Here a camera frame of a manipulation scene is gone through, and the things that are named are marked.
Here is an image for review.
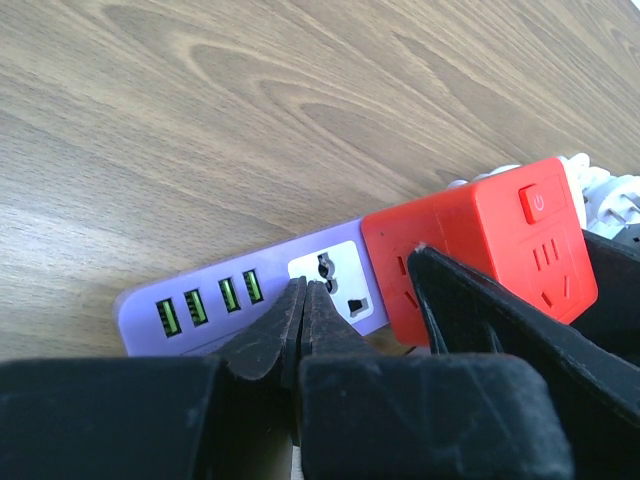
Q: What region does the red cube socket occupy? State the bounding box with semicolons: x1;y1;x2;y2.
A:
361;158;598;346

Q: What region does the purple power strip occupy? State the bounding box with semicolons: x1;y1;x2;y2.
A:
113;219;389;356

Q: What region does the white coiled power cable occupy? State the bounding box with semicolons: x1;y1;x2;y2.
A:
444;152;640;241

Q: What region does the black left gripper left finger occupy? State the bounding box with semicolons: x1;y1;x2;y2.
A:
1;278;307;479

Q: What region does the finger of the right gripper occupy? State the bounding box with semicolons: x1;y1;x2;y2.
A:
408;242;639;479

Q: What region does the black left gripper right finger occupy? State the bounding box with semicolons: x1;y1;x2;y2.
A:
299;281;575;479

